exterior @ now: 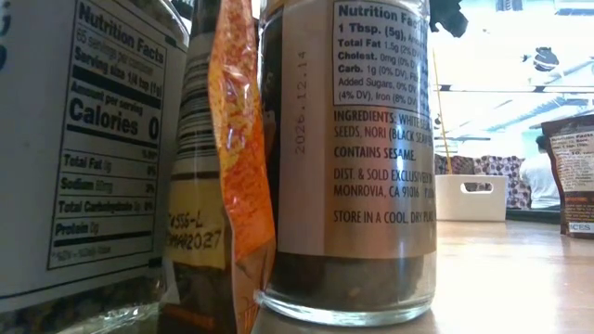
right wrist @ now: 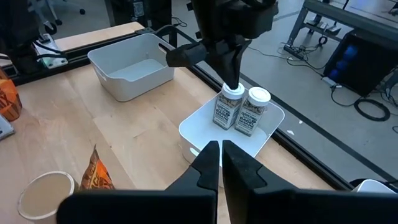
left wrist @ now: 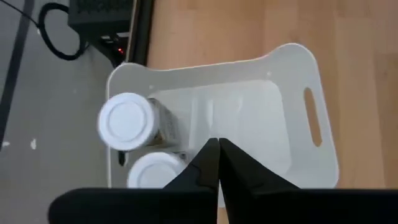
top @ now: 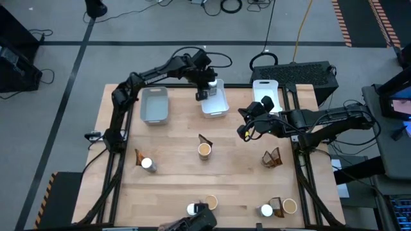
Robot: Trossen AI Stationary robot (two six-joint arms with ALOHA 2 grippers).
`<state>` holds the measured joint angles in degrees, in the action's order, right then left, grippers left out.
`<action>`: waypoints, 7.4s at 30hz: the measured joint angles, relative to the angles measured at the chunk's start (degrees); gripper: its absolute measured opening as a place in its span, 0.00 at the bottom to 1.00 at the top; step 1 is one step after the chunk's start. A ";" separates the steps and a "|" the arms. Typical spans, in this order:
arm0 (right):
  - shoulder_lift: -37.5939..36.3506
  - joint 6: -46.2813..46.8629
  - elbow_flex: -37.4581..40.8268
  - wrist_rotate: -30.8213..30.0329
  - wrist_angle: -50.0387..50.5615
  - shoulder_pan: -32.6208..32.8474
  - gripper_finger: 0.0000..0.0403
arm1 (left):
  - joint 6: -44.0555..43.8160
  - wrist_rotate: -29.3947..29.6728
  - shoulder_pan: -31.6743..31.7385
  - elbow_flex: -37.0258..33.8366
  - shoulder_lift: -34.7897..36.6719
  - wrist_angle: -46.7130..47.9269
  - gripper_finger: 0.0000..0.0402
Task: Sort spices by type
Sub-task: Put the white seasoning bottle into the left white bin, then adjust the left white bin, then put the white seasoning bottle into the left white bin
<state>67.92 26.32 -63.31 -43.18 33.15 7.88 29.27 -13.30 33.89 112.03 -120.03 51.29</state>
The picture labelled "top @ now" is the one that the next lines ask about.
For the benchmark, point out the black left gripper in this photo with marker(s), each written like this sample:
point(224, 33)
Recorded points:
point(202, 78)

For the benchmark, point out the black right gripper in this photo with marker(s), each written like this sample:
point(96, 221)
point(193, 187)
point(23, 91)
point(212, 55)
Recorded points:
point(266, 126)

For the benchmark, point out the white lid spice jar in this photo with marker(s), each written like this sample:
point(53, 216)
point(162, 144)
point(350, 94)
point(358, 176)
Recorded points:
point(212, 85)
point(147, 163)
point(266, 210)
point(191, 209)

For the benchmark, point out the brown orange spice pouch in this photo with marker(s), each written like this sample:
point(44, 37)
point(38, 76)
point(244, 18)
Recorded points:
point(267, 159)
point(138, 158)
point(204, 140)
point(276, 205)
point(278, 158)

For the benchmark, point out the tan lid spice jar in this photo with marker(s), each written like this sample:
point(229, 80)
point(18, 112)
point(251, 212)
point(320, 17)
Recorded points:
point(204, 149)
point(211, 202)

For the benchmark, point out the coffee cup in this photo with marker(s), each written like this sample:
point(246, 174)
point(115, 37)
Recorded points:
point(290, 206)

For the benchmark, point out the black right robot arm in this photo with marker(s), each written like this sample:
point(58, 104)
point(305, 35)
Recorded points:
point(330, 120)

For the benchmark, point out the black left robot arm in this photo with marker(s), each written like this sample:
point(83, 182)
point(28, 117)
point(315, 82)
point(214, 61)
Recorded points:
point(154, 78)

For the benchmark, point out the white plastic bin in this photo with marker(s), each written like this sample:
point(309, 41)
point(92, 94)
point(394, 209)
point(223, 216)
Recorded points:
point(154, 110)
point(265, 90)
point(216, 107)

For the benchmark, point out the black perforated computer case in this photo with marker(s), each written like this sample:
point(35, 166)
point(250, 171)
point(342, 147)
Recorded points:
point(295, 75)

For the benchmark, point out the black bulky equipment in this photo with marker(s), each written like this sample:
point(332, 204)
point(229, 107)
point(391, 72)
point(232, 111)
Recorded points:
point(202, 221)

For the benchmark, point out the black round stand base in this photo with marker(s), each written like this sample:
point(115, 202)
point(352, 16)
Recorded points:
point(95, 8)

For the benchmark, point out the grey desk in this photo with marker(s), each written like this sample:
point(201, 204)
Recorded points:
point(391, 154)

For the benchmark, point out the computer monitor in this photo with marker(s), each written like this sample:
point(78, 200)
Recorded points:
point(399, 106)

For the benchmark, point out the hazard striped floor mat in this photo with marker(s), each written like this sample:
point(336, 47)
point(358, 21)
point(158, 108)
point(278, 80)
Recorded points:
point(64, 199)
point(359, 19)

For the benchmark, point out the computer keyboard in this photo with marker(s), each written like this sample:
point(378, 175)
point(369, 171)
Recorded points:
point(401, 211)

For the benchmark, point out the black computer tower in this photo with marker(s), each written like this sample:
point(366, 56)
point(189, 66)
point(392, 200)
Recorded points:
point(19, 73)
point(13, 29)

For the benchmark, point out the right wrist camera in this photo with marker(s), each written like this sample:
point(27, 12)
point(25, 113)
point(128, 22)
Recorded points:
point(267, 103)

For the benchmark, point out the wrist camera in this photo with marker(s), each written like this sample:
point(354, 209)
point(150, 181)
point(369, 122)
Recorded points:
point(201, 59)
point(267, 103)

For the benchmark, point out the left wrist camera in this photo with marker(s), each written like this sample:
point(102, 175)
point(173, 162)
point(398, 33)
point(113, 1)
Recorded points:
point(201, 59)

